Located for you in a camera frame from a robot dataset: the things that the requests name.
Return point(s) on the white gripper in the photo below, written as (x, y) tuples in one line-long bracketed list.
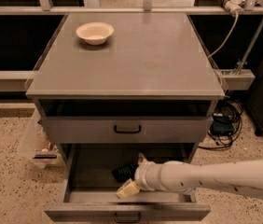
[(145, 174)]

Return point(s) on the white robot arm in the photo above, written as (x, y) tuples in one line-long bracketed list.
[(240, 177)]

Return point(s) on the open grey middle drawer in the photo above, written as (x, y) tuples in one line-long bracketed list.
[(90, 188)]

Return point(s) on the closed grey top drawer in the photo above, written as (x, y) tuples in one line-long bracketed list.
[(122, 130)]

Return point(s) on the grey drawer cabinet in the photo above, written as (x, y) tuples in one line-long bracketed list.
[(151, 66)]

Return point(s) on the clear plastic bag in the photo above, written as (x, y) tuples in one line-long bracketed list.
[(35, 146)]

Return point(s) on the white paper bowl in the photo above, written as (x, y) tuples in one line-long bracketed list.
[(95, 33)]

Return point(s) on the white power strip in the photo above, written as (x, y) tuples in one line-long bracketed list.
[(234, 7)]

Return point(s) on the slanted metal pole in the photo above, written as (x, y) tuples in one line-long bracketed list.
[(241, 63)]

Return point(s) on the blue box with cables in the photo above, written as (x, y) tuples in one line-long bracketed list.
[(227, 125)]

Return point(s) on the grey metal rail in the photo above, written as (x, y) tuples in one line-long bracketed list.
[(16, 80)]

